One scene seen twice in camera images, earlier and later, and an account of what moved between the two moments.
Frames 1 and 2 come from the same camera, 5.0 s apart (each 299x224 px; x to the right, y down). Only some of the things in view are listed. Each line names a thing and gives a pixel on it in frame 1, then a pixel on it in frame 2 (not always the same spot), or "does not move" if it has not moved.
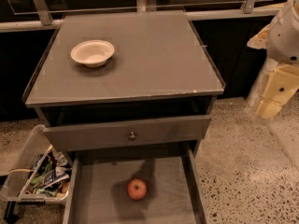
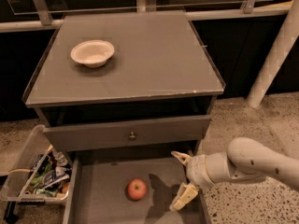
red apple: (136, 189) does not move
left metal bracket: (40, 5) does not move
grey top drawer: (123, 133) does not move
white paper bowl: (93, 53) does not move
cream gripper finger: (282, 84) → (186, 193)
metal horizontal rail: (23, 25) does not move
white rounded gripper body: (285, 39) → (196, 171)
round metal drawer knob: (132, 137) does not move
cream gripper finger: (261, 40) → (183, 158)
